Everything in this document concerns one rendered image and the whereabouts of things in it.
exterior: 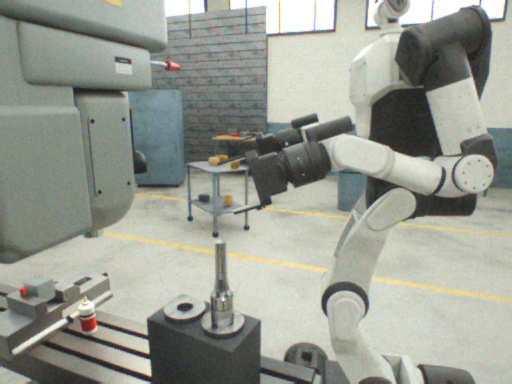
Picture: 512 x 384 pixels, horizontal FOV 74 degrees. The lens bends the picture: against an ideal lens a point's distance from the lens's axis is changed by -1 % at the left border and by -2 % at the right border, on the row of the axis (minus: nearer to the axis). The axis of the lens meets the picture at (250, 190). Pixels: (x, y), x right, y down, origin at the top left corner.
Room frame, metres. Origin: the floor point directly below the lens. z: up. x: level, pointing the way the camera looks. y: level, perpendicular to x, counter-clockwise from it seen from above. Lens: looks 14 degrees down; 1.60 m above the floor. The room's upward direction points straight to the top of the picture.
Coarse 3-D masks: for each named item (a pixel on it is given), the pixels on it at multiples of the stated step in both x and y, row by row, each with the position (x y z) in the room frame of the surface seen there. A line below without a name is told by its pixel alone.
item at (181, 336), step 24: (168, 312) 0.66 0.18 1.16; (192, 312) 0.66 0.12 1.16; (240, 312) 0.66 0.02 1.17; (168, 336) 0.63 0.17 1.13; (192, 336) 0.60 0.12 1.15; (216, 336) 0.59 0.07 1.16; (240, 336) 0.60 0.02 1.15; (168, 360) 0.63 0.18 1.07; (192, 360) 0.60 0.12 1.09; (216, 360) 0.57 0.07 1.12; (240, 360) 0.58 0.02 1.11
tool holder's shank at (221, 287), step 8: (216, 240) 0.64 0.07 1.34; (224, 240) 0.64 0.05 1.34; (216, 248) 0.62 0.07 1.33; (224, 248) 0.62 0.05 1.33; (216, 256) 0.62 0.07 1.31; (224, 256) 0.62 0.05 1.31; (216, 264) 0.62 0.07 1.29; (224, 264) 0.62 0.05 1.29; (216, 272) 0.62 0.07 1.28; (224, 272) 0.62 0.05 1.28; (216, 280) 0.62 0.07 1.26; (224, 280) 0.62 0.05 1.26; (216, 288) 0.62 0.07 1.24; (224, 288) 0.62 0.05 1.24
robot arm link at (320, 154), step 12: (336, 120) 0.73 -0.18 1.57; (348, 120) 0.73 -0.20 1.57; (312, 132) 0.72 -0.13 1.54; (324, 132) 0.72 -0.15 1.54; (336, 132) 0.72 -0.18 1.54; (312, 144) 0.71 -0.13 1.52; (324, 144) 0.72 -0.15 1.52; (312, 156) 0.69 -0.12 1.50; (324, 156) 0.70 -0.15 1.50; (312, 168) 0.69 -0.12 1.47; (324, 168) 0.69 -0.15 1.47; (336, 168) 0.70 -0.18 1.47
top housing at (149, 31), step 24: (0, 0) 0.56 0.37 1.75; (24, 0) 0.58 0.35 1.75; (48, 0) 0.62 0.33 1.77; (72, 0) 0.67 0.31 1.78; (96, 0) 0.72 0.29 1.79; (120, 0) 0.78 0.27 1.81; (144, 0) 0.86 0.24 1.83; (48, 24) 0.63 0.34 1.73; (72, 24) 0.67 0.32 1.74; (96, 24) 0.72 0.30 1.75; (120, 24) 0.78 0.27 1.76; (144, 24) 0.85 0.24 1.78
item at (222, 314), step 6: (210, 300) 0.62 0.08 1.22; (210, 306) 0.62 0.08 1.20; (216, 306) 0.61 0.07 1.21; (222, 306) 0.61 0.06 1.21; (228, 306) 0.61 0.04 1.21; (216, 312) 0.61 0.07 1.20; (222, 312) 0.61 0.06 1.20; (228, 312) 0.61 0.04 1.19; (216, 318) 0.61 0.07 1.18; (222, 318) 0.61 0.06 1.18; (228, 318) 0.61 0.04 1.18; (216, 324) 0.61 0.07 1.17; (222, 324) 0.61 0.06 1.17; (228, 324) 0.61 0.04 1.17
